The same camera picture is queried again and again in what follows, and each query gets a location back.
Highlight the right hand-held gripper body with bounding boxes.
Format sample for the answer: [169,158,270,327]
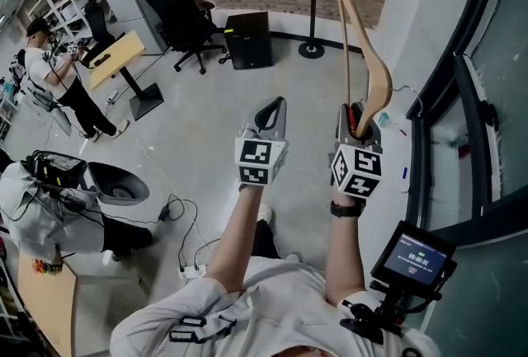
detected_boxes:
[328,104,384,199]

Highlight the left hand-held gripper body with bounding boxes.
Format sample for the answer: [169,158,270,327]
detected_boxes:
[234,115,290,186]

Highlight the wooden hanger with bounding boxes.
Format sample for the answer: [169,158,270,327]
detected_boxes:
[332,0,425,140]

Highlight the person's left forearm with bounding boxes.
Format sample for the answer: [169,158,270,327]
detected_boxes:
[205,181,265,294]

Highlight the person's right forearm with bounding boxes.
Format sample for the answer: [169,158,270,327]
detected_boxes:
[324,198,368,307]

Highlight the black wristwatch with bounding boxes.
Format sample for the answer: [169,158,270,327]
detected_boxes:
[329,200,367,218]

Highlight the black computer tower case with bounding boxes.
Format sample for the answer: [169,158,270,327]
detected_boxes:
[224,11,274,71]

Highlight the person's black trousers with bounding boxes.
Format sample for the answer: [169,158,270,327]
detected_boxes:
[250,218,282,260]

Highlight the small black monitor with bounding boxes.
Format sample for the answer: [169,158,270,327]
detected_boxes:
[370,219,458,298]

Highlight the person's white shirt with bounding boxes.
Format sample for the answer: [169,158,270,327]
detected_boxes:
[109,254,442,357]

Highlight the wooden standing desk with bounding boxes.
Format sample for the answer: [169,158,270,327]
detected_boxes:
[88,30,165,121]

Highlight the slim black office chair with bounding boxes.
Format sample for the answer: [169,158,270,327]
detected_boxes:
[83,0,117,56]

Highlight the black backpack rig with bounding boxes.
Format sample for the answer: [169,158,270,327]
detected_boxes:
[20,150,88,200]

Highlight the light wooden table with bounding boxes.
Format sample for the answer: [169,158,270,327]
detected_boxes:
[16,254,79,357]

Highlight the black cable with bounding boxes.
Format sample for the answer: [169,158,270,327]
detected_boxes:
[163,194,222,270]

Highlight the black glass door frame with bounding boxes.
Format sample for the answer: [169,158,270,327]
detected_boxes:
[405,0,528,251]

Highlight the black monitor mount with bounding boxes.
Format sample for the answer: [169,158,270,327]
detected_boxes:
[339,279,443,345]

